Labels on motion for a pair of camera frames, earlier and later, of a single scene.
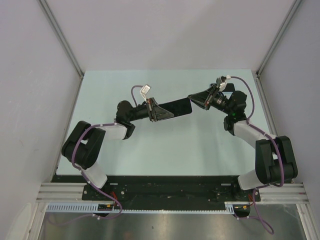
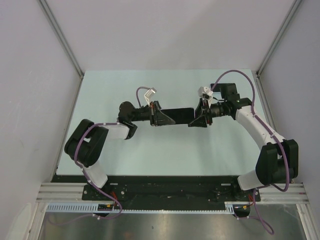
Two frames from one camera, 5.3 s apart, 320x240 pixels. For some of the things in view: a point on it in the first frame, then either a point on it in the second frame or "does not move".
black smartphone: [178, 107] → [184, 115]
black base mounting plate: [164, 188] does not move
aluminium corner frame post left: [44, 4] does not move
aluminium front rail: [75, 192] does not move
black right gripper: [205, 99] → [203, 114]
